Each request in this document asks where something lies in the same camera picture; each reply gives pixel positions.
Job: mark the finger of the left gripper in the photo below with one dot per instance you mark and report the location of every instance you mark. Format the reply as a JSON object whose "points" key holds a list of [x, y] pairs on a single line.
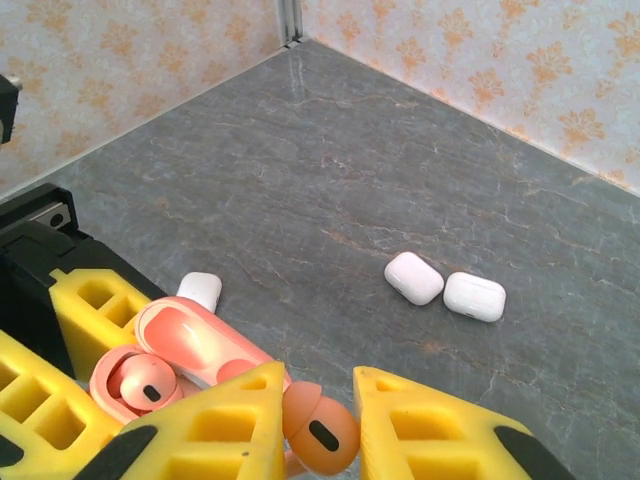
{"points": [[50, 450], [70, 300]]}

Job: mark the aluminium corner post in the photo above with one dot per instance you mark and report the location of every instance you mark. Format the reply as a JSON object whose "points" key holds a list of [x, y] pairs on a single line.
{"points": [[290, 20]]}

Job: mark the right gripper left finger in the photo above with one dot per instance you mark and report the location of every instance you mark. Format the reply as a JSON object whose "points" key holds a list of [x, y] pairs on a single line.
{"points": [[260, 450]]}

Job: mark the white earbud charging case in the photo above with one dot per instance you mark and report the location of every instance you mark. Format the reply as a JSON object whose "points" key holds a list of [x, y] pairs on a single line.
{"points": [[200, 290], [414, 277], [475, 296]]}

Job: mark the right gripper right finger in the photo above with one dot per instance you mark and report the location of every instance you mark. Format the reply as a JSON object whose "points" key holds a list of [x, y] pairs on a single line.
{"points": [[380, 450]]}

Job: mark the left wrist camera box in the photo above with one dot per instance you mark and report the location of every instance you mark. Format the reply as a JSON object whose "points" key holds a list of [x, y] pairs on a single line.
{"points": [[7, 110]]}

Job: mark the pink earbud charging case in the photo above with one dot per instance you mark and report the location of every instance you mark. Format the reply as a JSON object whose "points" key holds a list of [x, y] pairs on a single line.
{"points": [[200, 340]]}

